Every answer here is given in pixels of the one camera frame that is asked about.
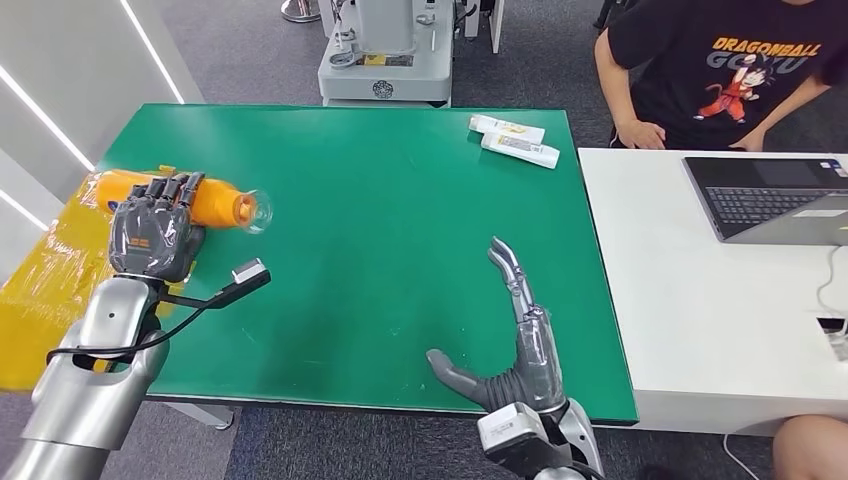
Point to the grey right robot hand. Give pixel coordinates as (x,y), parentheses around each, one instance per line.
(536,364)

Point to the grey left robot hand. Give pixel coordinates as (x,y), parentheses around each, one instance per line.
(152,238)

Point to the orange plastic bottle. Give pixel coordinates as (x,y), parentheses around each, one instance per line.
(215,205)

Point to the yellow tape-wrapped cardboard box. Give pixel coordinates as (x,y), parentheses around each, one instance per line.
(40,291)

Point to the white table leg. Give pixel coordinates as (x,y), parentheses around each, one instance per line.
(205,415)

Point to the white tube with yellow print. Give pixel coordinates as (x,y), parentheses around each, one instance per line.
(505,128)
(521,151)

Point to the chrome stand base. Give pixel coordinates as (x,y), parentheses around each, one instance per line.
(301,12)

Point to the grey open laptop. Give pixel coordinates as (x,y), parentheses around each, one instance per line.
(755,199)

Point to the person's bare knee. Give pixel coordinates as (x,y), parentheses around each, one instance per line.
(811,450)

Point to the white machine base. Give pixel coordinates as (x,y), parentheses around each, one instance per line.
(397,73)

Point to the white cabinet panel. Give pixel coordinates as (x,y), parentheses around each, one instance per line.
(493,23)

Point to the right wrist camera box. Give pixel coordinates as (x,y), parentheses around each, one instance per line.
(510,430)

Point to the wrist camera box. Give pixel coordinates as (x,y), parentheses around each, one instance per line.
(510,430)
(250,273)

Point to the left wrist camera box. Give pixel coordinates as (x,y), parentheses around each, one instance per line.
(250,273)

